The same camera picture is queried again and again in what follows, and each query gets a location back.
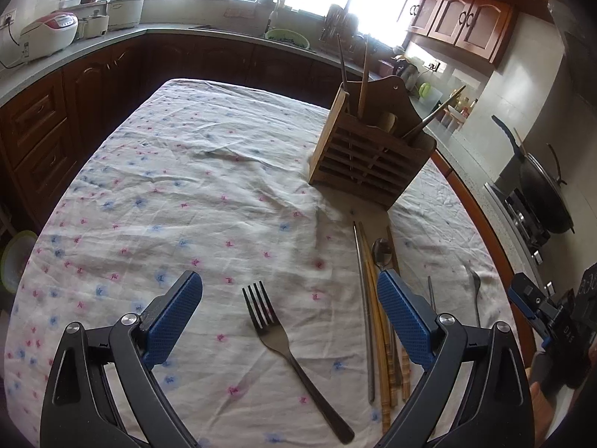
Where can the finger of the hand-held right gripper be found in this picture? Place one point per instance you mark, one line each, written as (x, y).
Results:
(527, 296)

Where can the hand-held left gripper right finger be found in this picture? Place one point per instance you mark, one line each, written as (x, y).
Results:
(403, 322)

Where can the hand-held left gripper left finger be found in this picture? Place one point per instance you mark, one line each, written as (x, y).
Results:
(172, 322)

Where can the metal chopstick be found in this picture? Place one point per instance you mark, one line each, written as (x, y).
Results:
(431, 294)
(363, 308)
(342, 70)

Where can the metal spoon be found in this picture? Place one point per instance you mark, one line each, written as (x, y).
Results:
(383, 253)

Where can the metal fork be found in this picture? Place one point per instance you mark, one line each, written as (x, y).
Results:
(275, 336)

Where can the wooden utensil holder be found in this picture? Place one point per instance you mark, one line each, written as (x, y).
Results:
(364, 163)

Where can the person's right hand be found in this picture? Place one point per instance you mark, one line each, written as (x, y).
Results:
(543, 410)

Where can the gas stove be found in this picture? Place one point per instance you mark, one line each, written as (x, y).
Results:
(527, 228)

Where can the black wok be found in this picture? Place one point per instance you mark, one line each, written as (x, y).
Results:
(545, 196)

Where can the floral white tablecloth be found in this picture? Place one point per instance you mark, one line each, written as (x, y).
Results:
(186, 196)

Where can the green plastic basin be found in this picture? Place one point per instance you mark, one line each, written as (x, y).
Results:
(14, 261)

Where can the spice jars rack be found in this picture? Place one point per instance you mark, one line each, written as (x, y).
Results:
(450, 116)

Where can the green white cup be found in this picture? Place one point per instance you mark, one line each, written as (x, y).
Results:
(425, 89)

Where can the electric kettle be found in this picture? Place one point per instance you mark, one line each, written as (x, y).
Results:
(406, 72)

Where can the small white appliance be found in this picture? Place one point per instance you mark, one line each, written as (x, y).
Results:
(93, 25)

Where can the green colander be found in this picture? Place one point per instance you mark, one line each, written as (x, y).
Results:
(285, 36)

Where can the knife rack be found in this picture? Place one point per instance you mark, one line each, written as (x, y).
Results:
(338, 18)

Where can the white pink rice cooker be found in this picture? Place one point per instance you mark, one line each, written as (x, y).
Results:
(49, 37)

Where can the white electric cooker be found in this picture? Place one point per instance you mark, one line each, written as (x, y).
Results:
(125, 9)

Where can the kitchen faucet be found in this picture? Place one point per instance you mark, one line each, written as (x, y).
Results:
(272, 21)

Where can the wall socket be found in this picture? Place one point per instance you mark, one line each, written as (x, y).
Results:
(7, 17)
(433, 66)

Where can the wooden wall cabinets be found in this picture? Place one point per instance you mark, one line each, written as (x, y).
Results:
(466, 18)

